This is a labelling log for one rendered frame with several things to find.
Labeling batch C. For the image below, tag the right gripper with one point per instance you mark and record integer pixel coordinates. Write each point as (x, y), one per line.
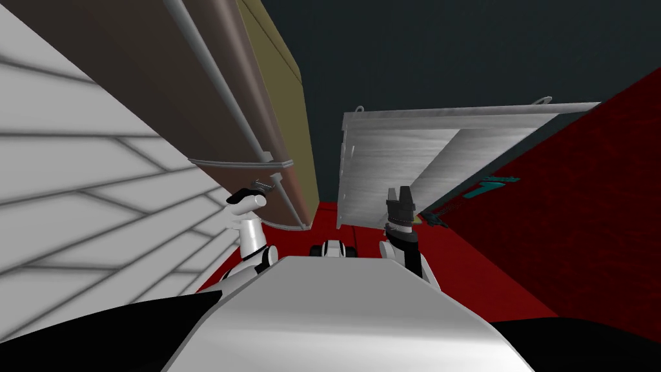
(401, 212)

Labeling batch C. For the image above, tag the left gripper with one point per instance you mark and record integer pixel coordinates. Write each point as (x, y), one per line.
(262, 186)

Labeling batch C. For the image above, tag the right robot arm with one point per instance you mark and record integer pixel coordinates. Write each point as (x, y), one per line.
(408, 250)

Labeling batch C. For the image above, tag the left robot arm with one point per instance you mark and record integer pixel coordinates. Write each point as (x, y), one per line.
(253, 235)

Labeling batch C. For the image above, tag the small brown cabinet door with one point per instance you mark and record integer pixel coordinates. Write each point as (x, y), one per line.
(258, 209)

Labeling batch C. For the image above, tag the brown cabinet with olive side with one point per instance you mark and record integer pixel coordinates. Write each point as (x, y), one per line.
(289, 103)

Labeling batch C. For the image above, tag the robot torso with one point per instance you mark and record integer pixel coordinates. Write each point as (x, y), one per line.
(335, 320)

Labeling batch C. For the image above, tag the large brown cabinet door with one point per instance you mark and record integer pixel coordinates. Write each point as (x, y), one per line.
(144, 67)

